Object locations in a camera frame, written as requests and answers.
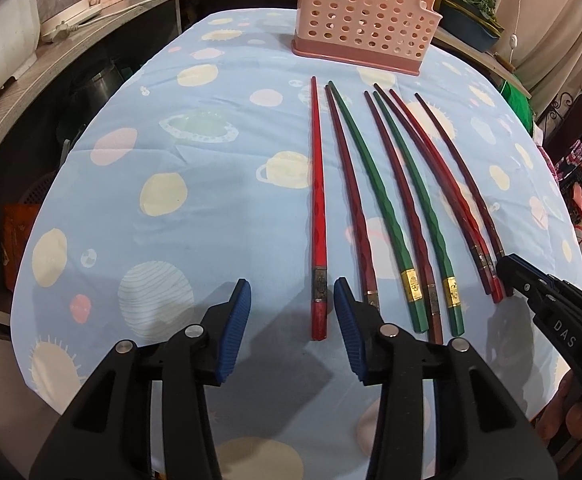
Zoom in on blue planet print tablecloth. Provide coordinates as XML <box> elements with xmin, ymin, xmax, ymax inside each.
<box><xmin>8</xmin><ymin>7</ymin><xmax>582</xmax><ymax>480</ymax></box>

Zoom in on dark red chopstick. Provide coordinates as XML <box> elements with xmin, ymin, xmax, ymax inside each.
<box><xmin>324</xmin><ymin>84</ymin><xmax>382</xmax><ymax>311</ymax></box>
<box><xmin>363</xmin><ymin>91</ymin><xmax>444</xmax><ymax>346</ymax></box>
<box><xmin>373</xmin><ymin>83</ymin><xmax>492</xmax><ymax>295</ymax></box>
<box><xmin>414</xmin><ymin>92</ymin><xmax>514</xmax><ymax>297</ymax></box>

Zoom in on beige curtain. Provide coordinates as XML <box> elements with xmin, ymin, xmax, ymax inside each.
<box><xmin>491</xmin><ymin>0</ymin><xmax>582</xmax><ymax>106</ymax></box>

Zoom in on steel pot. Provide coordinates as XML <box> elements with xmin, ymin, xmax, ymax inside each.
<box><xmin>66</xmin><ymin>60</ymin><xmax>126</xmax><ymax>111</ymax></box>

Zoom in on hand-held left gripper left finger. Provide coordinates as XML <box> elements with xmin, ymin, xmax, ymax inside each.
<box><xmin>28</xmin><ymin>278</ymin><xmax>252</xmax><ymax>480</ymax></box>

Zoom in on dark metal chair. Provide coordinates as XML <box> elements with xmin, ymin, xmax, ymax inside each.
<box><xmin>536</xmin><ymin>92</ymin><xmax>582</xmax><ymax>191</ymax></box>

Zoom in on green chopstick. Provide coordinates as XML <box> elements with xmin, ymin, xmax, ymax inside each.
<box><xmin>328</xmin><ymin>80</ymin><xmax>430</xmax><ymax>335</ymax></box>
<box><xmin>372</xmin><ymin>94</ymin><xmax>466</xmax><ymax>338</ymax></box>

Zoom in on leafy greens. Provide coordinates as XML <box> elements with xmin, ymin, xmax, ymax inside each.
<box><xmin>451</xmin><ymin>0</ymin><xmax>496</xmax><ymax>26</ymax></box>

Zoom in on green plastic bag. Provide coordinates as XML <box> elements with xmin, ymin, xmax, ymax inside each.
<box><xmin>498</xmin><ymin>77</ymin><xmax>534</xmax><ymax>121</ymax></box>

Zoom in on white power cord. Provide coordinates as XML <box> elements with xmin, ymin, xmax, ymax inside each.
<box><xmin>40</xmin><ymin>4</ymin><xmax>118</xmax><ymax>44</ymax></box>

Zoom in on orange red plastic bag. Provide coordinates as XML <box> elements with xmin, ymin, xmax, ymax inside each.
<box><xmin>3</xmin><ymin>203</ymin><xmax>42</xmax><ymax>291</ymax></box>

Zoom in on person's right hand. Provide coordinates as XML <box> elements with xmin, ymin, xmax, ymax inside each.
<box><xmin>536</xmin><ymin>377</ymin><xmax>582</xmax><ymax>461</ymax></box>

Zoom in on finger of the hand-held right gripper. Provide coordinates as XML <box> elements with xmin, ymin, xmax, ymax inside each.
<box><xmin>496</xmin><ymin>255</ymin><xmax>546</xmax><ymax>313</ymax></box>

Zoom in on white cord with switch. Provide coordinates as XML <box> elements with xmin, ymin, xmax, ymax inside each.
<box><xmin>506</xmin><ymin>0</ymin><xmax>534</xmax><ymax>68</ymax></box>

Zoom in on bright red chopstick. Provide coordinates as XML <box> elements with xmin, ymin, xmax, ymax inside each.
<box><xmin>309</xmin><ymin>76</ymin><xmax>330</xmax><ymax>341</ymax></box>
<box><xmin>389</xmin><ymin>88</ymin><xmax>504</xmax><ymax>305</ymax></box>

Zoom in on pink perforated plastic basket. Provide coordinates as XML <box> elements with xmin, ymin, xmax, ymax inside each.
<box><xmin>291</xmin><ymin>0</ymin><xmax>444</xmax><ymax>77</ymax></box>

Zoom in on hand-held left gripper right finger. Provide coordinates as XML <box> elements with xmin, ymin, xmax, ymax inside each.
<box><xmin>333</xmin><ymin>276</ymin><xmax>554</xmax><ymax>480</ymax></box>

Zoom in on blue plastic basin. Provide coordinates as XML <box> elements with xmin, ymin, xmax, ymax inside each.
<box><xmin>438</xmin><ymin>0</ymin><xmax>504</xmax><ymax>53</ymax></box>

